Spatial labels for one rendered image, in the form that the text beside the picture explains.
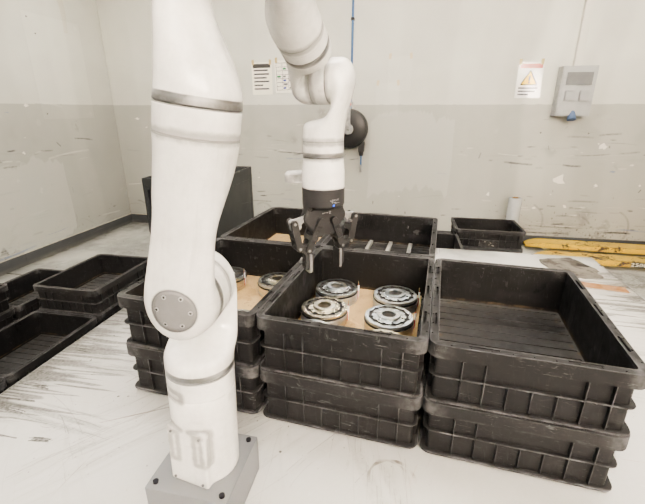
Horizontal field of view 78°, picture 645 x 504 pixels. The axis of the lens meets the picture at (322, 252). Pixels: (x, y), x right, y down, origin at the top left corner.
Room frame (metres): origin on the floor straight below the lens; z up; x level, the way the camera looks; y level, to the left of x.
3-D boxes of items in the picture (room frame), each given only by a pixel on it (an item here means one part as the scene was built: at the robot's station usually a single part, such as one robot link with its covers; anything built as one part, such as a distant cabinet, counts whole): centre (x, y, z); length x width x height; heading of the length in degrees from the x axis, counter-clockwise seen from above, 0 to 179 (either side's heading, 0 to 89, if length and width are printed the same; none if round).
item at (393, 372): (0.77, -0.08, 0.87); 0.40 x 0.30 x 0.11; 164
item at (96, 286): (1.66, 1.01, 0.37); 0.40 x 0.30 x 0.45; 169
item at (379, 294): (0.85, -0.17, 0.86); 0.10 x 0.10 x 0.01
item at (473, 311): (0.69, -0.37, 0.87); 0.40 x 0.30 x 0.11; 164
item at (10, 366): (1.27, 1.09, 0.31); 0.40 x 0.30 x 0.34; 169
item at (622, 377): (0.69, -0.37, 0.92); 0.40 x 0.30 x 0.02; 164
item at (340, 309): (0.79, -0.01, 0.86); 0.10 x 0.10 x 0.01
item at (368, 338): (0.77, -0.08, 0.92); 0.40 x 0.30 x 0.02; 164
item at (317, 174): (0.72, 0.01, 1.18); 0.11 x 0.09 x 0.06; 28
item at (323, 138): (0.70, -0.01, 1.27); 0.09 x 0.07 x 0.15; 71
